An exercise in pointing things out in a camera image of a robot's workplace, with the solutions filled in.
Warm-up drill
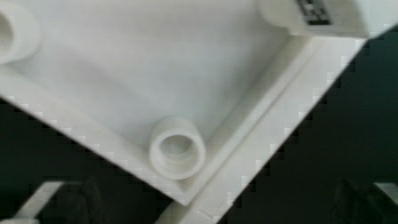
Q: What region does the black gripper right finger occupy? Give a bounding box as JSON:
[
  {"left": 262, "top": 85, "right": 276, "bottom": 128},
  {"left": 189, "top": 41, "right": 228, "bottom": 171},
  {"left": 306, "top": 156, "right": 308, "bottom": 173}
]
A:
[{"left": 331, "top": 179, "right": 398, "bottom": 224}]

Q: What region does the white L-shaped obstacle fence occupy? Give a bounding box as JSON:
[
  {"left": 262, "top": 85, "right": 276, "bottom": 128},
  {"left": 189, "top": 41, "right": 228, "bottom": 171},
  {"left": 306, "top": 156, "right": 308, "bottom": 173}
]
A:
[{"left": 155, "top": 37, "right": 366, "bottom": 224}]

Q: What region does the white square tabletop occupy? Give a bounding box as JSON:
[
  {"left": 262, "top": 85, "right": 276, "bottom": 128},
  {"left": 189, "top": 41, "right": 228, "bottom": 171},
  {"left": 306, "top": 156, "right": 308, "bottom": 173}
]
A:
[{"left": 0, "top": 0, "right": 327, "bottom": 202}]

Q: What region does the white table leg with tag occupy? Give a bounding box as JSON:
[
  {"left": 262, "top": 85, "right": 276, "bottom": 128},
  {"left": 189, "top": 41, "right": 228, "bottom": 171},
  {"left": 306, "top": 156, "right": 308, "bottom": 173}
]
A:
[{"left": 255, "top": 0, "right": 398, "bottom": 39}]

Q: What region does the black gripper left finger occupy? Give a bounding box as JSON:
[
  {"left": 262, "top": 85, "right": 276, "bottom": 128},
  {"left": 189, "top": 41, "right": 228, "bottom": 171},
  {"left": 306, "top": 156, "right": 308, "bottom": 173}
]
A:
[{"left": 9, "top": 178, "right": 109, "bottom": 224}]

